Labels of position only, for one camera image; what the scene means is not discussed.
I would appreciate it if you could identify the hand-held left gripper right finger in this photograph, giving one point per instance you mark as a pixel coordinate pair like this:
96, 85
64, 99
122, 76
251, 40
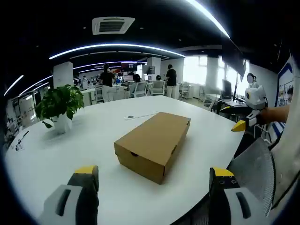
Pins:
225, 206

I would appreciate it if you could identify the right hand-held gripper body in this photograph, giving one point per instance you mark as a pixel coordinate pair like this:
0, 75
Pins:
256, 97

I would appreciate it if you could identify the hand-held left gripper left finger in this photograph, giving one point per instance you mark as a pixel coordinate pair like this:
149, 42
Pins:
77, 206

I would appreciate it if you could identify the brown cardboard shoe box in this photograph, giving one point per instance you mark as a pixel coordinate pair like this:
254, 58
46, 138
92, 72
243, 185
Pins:
154, 136

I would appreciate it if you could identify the grey mesh office chair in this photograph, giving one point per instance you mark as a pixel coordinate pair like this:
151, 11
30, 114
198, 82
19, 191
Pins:
257, 168

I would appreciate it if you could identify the person's beige shirt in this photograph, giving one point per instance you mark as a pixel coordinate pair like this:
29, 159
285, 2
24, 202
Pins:
288, 150

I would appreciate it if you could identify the white background office chair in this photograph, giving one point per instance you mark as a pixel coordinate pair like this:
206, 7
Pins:
141, 89
159, 87

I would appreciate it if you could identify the dark computer monitor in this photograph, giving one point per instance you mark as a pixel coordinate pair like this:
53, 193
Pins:
149, 69

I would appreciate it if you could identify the green potted plant white pot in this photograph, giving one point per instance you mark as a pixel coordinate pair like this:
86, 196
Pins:
59, 103

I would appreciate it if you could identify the long curved ceiling light strip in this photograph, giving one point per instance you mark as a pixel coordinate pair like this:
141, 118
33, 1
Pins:
112, 45

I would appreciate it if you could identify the white ceiling air conditioner vent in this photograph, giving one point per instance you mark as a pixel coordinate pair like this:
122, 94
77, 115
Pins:
113, 25

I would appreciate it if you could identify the blue white wall poster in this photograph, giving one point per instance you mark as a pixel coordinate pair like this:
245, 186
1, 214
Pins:
284, 89

